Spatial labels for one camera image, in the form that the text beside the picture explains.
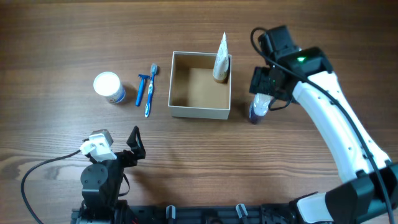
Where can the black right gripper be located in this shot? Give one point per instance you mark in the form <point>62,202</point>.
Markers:
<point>261,82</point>

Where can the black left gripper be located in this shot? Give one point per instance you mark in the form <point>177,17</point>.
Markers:
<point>125,157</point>

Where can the dark blue sanitizer bottle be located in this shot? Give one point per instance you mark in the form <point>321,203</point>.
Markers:
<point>259,107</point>

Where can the white floral cream tube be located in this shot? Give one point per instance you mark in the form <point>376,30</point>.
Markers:
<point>221,66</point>

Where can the white cotton swab container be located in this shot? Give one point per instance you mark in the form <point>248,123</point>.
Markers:
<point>108,85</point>

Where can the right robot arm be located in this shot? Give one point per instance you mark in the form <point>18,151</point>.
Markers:
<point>369,177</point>

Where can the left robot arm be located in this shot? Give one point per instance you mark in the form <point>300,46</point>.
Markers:
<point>102,179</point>

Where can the blue disposable razor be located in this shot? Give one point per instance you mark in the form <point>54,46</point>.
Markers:
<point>141,88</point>

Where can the beige open cardboard box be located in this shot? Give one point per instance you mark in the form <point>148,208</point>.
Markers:
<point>193,92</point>

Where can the blue white toothbrush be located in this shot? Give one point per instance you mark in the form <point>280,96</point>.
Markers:
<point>153,72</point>

